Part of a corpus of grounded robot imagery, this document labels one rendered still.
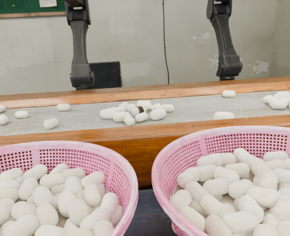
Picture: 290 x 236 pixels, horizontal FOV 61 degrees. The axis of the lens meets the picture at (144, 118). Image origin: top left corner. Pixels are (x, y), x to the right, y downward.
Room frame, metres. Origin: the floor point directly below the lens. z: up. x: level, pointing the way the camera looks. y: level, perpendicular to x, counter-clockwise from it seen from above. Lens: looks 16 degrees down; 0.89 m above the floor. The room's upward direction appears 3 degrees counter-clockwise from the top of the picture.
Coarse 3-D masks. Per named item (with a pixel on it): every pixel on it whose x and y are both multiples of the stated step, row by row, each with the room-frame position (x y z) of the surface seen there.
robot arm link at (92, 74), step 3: (90, 72) 0.97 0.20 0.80; (93, 72) 0.98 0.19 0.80; (90, 75) 0.96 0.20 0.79; (93, 75) 0.97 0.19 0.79; (90, 78) 0.96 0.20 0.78; (93, 78) 0.97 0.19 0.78; (93, 81) 0.97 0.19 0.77; (72, 84) 0.97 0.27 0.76; (84, 84) 0.98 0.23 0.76; (87, 84) 0.98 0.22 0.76; (90, 84) 0.98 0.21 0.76; (93, 84) 0.99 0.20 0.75; (75, 87) 0.98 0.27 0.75
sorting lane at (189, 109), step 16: (208, 96) 0.70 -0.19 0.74; (240, 96) 0.68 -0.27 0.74; (256, 96) 0.67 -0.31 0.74; (32, 112) 0.63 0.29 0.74; (48, 112) 0.62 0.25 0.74; (64, 112) 0.61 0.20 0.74; (80, 112) 0.60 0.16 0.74; (96, 112) 0.59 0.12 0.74; (176, 112) 0.55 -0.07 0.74; (192, 112) 0.54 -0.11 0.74; (208, 112) 0.54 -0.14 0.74; (240, 112) 0.52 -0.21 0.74; (256, 112) 0.52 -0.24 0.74; (272, 112) 0.51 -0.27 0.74; (288, 112) 0.50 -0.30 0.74; (0, 128) 0.50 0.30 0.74; (16, 128) 0.50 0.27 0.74; (32, 128) 0.49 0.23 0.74; (64, 128) 0.48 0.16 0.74; (80, 128) 0.47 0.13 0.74; (96, 128) 0.47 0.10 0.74
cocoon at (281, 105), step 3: (273, 102) 0.53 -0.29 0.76; (276, 102) 0.53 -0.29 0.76; (279, 102) 0.53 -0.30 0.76; (282, 102) 0.53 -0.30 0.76; (270, 105) 0.54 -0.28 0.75; (273, 105) 0.53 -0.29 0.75; (276, 105) 0.53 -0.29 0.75; (279, 105) 0.52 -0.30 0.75; (282, 105) 0.52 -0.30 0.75; (285, 105) 0.52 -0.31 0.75; (273, 108) 0.53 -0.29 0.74; (276, 108) 0.53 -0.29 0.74; (279, 108) 0.53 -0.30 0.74; (282, 108) 0.52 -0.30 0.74; (285, 108) 0.52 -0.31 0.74
